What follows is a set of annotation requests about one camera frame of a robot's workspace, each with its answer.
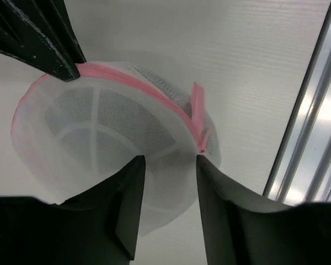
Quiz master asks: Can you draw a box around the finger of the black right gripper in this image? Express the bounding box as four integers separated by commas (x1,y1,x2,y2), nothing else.
49,0,86,63
0,0,80,82

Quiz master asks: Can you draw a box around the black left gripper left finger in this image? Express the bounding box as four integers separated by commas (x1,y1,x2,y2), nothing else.
0,156,146,264

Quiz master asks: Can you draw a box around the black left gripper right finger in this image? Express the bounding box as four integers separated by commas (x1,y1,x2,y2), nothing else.
196,155,331,264

